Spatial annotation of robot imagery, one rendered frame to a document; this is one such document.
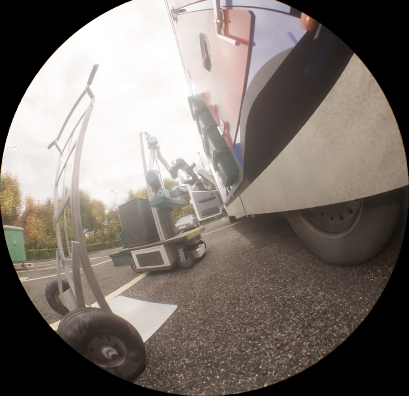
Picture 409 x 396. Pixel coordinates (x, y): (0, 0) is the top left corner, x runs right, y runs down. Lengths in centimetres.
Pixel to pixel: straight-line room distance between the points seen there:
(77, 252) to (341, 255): 85
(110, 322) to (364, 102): 65
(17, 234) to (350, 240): 657
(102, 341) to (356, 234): 77
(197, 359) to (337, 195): 55
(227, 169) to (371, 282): 110
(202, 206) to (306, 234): 382
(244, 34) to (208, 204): 426
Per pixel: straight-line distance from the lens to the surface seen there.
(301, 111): 51
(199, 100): 157
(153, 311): 77
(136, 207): 146
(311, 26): 33
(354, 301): 51
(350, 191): 33
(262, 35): 46
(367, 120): 29
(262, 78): 45
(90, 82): 91
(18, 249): 614
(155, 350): 56
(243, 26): 52
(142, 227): 142
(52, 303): 104
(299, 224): 75
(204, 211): 420
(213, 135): 119
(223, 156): 108
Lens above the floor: 39
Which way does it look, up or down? 12 degrees up
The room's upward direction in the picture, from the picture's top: 19 degrees counter-clockwise
